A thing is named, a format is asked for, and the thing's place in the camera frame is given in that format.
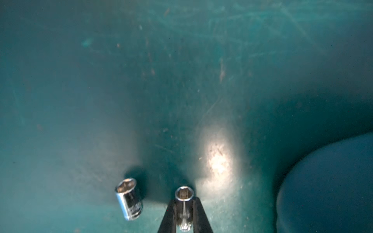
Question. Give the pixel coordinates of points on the clear plastic storage box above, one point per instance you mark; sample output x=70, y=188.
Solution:
x=330, y=190

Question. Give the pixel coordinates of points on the green table mat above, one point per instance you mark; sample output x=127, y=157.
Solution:
x=223, y=96

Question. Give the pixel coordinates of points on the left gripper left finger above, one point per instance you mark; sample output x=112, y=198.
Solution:
x=168, y=223

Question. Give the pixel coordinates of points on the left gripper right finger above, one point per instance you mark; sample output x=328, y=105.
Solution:
x=200, y=221

